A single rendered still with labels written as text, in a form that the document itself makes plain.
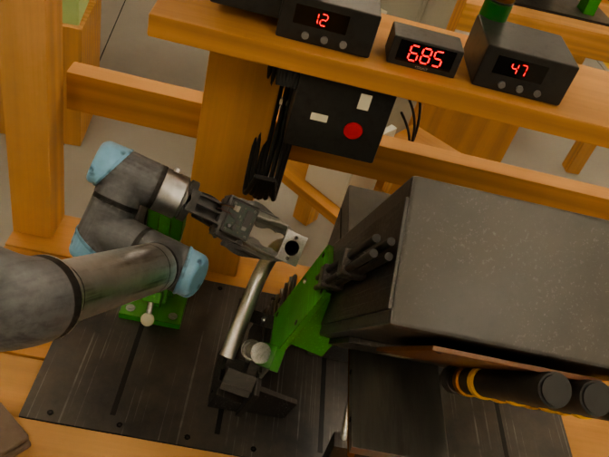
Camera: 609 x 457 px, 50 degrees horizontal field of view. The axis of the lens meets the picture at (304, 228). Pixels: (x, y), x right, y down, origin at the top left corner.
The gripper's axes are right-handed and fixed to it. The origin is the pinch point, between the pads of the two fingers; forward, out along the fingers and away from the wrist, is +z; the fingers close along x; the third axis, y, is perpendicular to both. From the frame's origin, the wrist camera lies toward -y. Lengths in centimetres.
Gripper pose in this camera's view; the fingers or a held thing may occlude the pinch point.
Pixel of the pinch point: (286, 246)
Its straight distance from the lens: 114.5
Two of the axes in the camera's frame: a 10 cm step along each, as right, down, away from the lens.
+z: 8.7, 4.1, 2.7
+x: 3.9, -9.1, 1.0
